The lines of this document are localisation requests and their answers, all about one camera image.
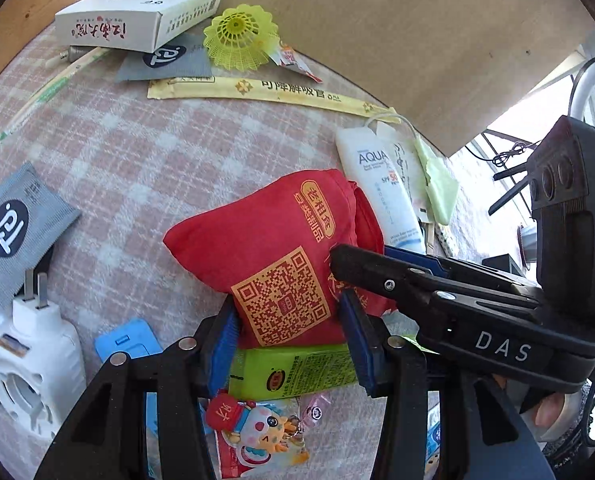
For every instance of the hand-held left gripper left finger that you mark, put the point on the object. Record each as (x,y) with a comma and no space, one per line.
(222,345)

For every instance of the grey sachet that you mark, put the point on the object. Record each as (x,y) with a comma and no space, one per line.
(22,220)
(177,60)

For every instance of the light green cloth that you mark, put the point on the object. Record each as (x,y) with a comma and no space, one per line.
(440,195)

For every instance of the red cloth bag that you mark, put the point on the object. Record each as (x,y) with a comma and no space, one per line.
(257,230)

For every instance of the green wrapped chopsticks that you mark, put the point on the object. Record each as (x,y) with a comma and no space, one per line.
(52,87)

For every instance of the white cardboard box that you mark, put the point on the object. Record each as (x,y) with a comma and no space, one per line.
(127,10)

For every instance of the yellow plastic shuttlecock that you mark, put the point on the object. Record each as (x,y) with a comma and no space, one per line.
(237,35)

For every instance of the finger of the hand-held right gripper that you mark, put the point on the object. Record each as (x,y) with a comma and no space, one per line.
(367,267)
(417,257)

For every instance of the pine plank panel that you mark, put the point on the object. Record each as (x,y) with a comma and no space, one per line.
(27,0)

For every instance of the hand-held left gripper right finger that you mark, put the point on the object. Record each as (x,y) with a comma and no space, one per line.
(360,350)

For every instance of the small red sachet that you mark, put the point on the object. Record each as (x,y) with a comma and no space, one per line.
(292,60)

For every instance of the pink keyring tag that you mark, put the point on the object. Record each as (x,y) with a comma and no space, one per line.
(317,412)

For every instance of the yellow chopstick packet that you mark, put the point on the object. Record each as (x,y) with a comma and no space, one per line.
(277,92)

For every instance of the light wooden board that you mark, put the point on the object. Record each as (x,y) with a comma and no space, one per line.
(377,35)

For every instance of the person's right hand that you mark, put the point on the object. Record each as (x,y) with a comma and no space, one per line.
(550,412)

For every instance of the white sunscreen tube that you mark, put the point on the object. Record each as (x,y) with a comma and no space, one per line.
(372,180)

